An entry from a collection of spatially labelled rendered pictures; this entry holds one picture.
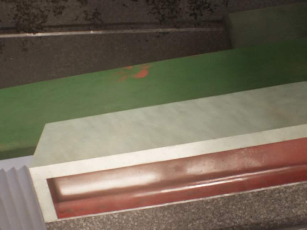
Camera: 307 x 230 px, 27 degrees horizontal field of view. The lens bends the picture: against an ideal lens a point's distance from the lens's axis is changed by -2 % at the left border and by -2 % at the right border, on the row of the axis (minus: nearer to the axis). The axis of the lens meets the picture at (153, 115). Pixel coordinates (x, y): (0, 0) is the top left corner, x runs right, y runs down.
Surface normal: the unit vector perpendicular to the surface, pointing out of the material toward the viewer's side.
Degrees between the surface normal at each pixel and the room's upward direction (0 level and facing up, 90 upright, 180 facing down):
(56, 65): 0
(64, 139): 90
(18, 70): 0
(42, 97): 90
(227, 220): 0
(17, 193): 61
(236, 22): 90
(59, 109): 90
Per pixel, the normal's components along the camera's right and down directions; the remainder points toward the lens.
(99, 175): 0.00, 0.39
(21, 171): 0.86, 0.05
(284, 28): -0.18, -0.90
